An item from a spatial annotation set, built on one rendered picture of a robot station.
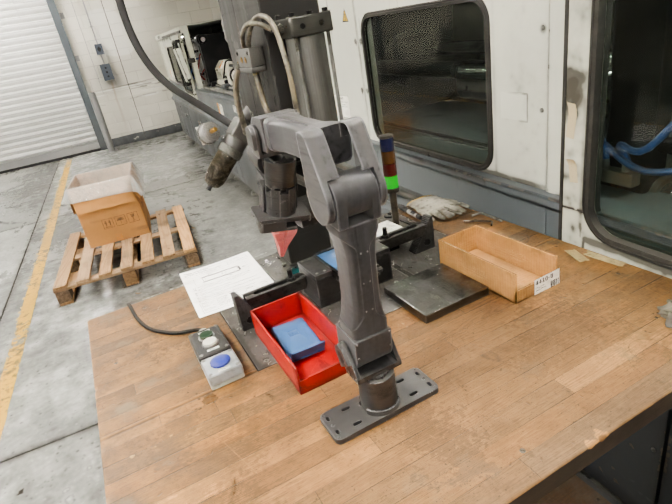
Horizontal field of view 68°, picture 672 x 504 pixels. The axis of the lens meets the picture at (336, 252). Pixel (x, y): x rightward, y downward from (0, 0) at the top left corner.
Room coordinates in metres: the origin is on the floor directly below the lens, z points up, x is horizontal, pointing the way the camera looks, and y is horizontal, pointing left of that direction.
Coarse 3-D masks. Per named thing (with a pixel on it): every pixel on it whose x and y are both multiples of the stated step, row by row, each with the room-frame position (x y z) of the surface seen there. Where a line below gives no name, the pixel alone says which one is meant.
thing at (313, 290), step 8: (376, 256) 1.06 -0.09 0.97; (384, 256) 1.07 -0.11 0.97; (384, 264) 1.07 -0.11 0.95; (304, 272) 1.05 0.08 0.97; (384, 272) 1.07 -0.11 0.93; (312, 280) 1.01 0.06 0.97; (320, 280) 1.00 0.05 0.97; (328, 280) 1.01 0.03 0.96; (336, 280) 1.01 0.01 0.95; (384, 280) 1.06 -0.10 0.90; (312, 288) 1.02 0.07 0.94; (320, 288) 1.00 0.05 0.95; (328, 288) 1.00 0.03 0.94; (336, 288) 1.01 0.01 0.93; (312, 296) 1.03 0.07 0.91; (320, 296) 1.00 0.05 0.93; (328, 296) 1.00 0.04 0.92; (336, 296) 1.01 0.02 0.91; (320, 304) 1.00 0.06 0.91; (328, 304) 1.00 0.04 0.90
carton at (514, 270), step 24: (456, 240) 1.12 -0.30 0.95; (480, 240) 1.13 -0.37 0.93; (504, 240) 1.05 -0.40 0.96; (456, 264) 1.04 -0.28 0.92; (480, 264) 0.97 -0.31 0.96; (504, 264) 1.04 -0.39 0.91; (528, 264) 0.99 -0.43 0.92; (552, 264) 0.92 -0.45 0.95; (504, 288) 0.90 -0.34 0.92; (528, 288) 0.89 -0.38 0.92
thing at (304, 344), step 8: (296, 320) 0.95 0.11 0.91; (272, 328) 0.93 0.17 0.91; (280, 328) 0.93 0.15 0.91; (288, 328) 0.92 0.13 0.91; (296, 328) 0.92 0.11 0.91; (304, 328) 0.91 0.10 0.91; (280, 336) 0.90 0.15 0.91; (288, 336) 0.89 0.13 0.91; (296, 336) 0.89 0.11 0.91; (304, 336) 0.88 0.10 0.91; (312, 336) 0.88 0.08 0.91; (288, 344) 0.86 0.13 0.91; (296, 344) 0.86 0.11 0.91; (304, 344) 0.85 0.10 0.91; (312, 344) 0.85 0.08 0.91; (320, 344) 0.81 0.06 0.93; (288, 352) 0.83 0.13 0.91; (296, 352) 0.79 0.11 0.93; (304, 352) 0.80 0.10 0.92; (312, 352) 0.82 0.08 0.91; (296, 360) 0.81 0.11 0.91
